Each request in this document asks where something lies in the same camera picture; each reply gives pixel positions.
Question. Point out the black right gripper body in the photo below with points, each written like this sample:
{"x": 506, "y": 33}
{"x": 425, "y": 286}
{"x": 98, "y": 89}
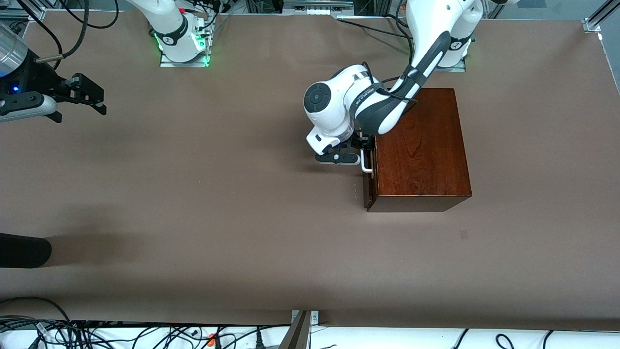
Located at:
{"x": 30, "y": 75}

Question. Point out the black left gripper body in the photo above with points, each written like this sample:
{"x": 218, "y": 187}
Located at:
{"x": 359, "y": 141}

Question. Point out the wooden drawer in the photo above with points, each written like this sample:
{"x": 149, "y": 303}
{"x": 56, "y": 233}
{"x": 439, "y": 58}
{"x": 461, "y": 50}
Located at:
{"x": 367, "y": 194}

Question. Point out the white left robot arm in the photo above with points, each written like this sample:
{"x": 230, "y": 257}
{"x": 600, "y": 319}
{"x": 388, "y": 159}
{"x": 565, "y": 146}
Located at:
{"x": 334, "y": 106}

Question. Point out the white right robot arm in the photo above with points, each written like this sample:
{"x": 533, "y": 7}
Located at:
{"x": 172, "y": 29}

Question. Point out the dark brown wooden cabinet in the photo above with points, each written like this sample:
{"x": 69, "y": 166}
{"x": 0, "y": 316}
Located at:
{"x": 426, "y": 160}

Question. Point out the grey connector strip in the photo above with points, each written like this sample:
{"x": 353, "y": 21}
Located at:
{"x": 317, "y": 9}

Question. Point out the brown paper table cover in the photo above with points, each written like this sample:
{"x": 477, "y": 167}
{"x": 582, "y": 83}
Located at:
{"x": 193, "y": 194}

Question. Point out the black padded object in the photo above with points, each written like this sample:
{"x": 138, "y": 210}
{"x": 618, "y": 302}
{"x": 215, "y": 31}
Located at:
{"x": 24, "y": 249}

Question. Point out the grey metal strut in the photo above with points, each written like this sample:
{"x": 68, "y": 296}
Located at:
{"x": 296, "y": 337}

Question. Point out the small orange plug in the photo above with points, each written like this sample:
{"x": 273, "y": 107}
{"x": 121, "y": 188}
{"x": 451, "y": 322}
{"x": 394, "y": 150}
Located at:
{"x": 212, "y": 339}

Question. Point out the aluminium frame profile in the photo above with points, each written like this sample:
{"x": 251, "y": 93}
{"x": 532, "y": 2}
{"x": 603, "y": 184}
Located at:
{"x": 595, "y": 23}
{"x": 19, "y": 14}

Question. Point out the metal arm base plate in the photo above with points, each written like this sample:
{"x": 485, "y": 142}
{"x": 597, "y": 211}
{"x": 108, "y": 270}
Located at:
{"x": 457, "y": 69}
{"x": 164, "y": 63}

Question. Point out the small metal bracket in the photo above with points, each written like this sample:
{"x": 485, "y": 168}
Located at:
{"x": 315, "y": 317}

